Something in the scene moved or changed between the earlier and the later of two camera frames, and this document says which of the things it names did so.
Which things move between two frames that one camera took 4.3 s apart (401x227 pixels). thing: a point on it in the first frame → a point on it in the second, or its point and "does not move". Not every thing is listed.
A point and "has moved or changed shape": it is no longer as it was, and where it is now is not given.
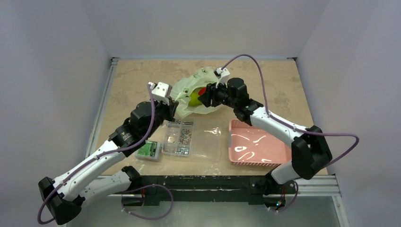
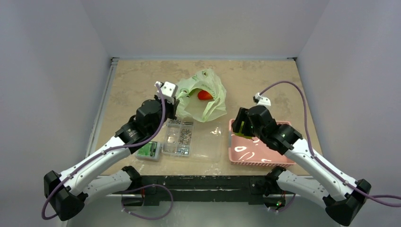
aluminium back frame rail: (200, 58) does not move
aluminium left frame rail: (100, 106) does not move
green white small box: (151, 151) does not move
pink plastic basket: (250, 145) does not move
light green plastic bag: (182, 87) has moved or changed shape
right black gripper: (210, 96) → (239, 124)
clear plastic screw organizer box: (201, 140) does not move
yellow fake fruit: (194, 100) → (240, 134)
